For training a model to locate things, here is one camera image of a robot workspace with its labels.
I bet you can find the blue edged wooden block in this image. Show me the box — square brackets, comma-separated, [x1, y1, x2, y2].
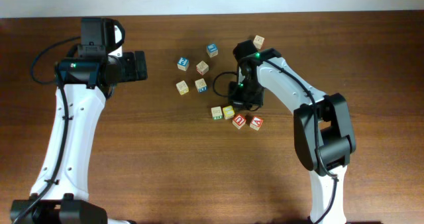
[195, 78, 207, 93]

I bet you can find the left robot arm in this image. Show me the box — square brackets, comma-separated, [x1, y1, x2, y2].
[10, 17, 148, 223]

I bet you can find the green edged wooden block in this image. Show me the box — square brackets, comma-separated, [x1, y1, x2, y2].
[211, 106, 223, 120]

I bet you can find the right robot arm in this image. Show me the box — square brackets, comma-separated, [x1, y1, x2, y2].
[228, 40, 356, 223]

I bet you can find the red edged wooden block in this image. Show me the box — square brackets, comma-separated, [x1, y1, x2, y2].
[196, 61, 209, 76]

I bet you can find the plain wooden block far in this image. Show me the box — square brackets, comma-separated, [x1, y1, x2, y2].
[253, 35, 264, 50]

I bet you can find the yellow edged wooden block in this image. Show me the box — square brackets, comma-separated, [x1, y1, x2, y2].
[176, 81, 189, 95]

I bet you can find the red letter U block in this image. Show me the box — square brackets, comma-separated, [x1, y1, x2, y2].
[233, 114, 246, 129]

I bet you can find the red letter A block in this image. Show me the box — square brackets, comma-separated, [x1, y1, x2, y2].
[249, 116, 264, 131]

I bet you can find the blue number two block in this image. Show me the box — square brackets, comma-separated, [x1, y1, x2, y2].
[177, 57, 189, 71]

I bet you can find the yellow top wooden block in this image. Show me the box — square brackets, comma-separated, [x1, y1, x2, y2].
[222, 105, 235, 119]

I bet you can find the blue top wooden block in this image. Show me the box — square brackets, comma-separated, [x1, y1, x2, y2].
[206, 44, 219, 58]

